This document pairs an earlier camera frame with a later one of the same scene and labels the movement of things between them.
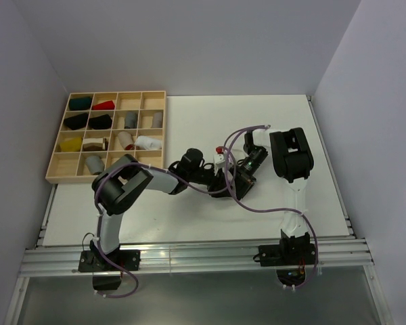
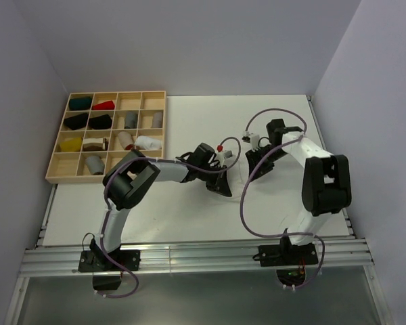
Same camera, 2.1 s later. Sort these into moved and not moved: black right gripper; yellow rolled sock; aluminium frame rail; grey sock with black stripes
Moved: black right gripper
Not moved: yellow rolled sock; grey sock with black stripes; aluminium frame rail
